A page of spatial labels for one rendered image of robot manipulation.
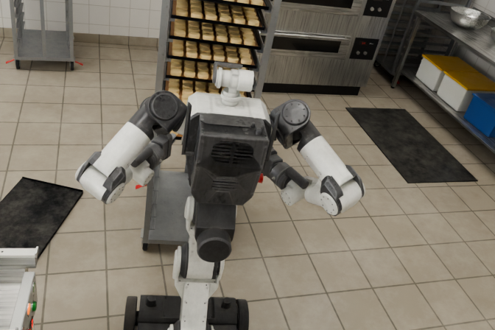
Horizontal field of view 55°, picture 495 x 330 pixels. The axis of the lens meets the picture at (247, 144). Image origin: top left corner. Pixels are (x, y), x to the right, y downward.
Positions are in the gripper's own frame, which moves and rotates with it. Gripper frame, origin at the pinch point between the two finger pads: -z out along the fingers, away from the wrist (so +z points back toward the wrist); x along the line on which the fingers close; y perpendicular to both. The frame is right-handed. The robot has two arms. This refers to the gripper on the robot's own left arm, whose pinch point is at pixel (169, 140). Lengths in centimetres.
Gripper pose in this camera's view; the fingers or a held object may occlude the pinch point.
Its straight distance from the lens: 189.1
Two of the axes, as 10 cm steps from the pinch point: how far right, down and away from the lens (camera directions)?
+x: 1.7, -8.2, -5.4
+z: -4.1, 4.4, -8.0
